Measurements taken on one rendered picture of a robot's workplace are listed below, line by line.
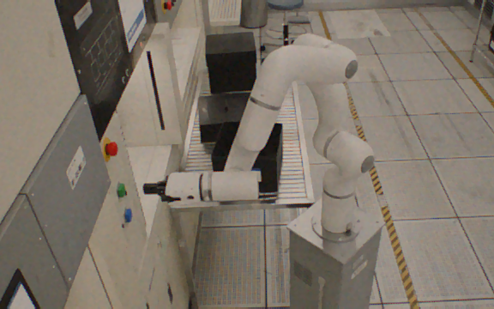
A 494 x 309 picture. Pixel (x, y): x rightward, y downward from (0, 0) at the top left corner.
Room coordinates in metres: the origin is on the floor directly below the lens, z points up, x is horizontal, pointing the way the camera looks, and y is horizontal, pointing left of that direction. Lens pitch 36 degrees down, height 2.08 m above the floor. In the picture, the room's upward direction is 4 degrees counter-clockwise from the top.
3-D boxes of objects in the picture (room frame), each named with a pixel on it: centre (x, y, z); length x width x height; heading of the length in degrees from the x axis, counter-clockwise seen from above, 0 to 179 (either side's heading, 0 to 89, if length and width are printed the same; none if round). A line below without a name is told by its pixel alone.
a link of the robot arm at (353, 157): (1.26, -0.34, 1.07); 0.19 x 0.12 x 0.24; 34
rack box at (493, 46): (3.87, -2.45, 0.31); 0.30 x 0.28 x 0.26; 174
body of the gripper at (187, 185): (1.05, 0.19, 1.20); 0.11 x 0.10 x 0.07; 87
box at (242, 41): (2.55, 0.07, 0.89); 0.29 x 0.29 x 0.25; 1
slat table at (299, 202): (2.09, 0.01, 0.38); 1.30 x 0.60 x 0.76; 177
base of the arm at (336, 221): (1.29, -0.32, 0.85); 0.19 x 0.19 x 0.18
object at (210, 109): (2.07, 0.10, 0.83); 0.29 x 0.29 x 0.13; 4
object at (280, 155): (1.66, 0.00, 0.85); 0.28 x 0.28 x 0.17; 79
